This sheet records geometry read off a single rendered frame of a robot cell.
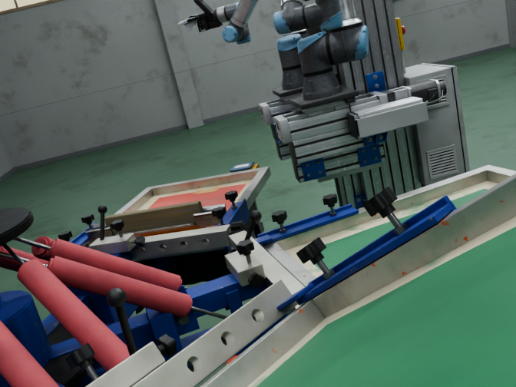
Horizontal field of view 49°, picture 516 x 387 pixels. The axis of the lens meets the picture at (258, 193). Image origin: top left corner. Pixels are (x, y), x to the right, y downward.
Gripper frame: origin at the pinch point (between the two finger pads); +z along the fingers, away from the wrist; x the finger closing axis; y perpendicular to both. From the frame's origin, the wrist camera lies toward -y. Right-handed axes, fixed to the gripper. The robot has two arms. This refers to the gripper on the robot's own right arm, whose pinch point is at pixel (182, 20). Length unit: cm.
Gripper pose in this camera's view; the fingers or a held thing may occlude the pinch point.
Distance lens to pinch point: 304.8
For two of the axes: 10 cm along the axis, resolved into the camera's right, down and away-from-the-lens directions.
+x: 2.8, -4.6, 8.4
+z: -9.2, 1.2, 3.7
